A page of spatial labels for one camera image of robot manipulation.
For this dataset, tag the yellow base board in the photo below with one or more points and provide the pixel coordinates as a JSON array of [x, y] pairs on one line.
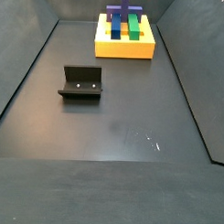
[[105, 47]]

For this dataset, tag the green long block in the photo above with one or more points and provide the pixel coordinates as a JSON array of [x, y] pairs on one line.
[[133, 25]]

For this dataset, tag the blue long block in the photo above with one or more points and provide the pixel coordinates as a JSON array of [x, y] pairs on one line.
[[116, 27]]

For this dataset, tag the purple cross-shaped block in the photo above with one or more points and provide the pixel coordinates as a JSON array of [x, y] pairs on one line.
[[123, 9]]

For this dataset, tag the black angle bracket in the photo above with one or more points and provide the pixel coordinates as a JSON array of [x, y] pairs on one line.
[[82, 81]]

